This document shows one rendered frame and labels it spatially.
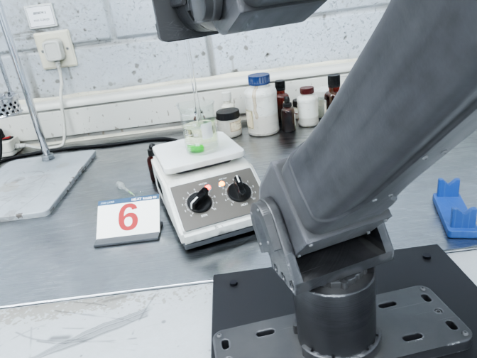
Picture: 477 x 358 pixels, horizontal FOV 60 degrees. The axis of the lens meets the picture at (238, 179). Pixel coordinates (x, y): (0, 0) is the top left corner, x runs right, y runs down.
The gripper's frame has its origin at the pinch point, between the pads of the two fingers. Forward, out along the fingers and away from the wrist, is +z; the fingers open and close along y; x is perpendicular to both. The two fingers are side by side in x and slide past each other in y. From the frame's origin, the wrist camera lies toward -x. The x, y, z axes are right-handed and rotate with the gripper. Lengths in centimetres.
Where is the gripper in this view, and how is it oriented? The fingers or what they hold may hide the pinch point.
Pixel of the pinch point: (181, 9)
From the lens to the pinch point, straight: 57.8
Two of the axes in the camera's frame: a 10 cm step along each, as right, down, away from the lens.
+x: 1.3, 9.2, 3.7
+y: -9.2, 2.5, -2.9
